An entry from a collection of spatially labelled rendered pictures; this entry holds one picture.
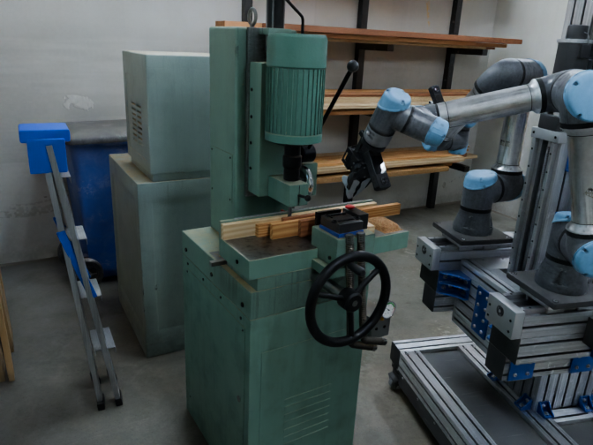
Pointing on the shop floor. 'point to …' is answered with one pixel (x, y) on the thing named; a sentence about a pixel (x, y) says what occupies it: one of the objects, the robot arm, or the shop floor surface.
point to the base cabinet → (266, 372)
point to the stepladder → (71, 241)
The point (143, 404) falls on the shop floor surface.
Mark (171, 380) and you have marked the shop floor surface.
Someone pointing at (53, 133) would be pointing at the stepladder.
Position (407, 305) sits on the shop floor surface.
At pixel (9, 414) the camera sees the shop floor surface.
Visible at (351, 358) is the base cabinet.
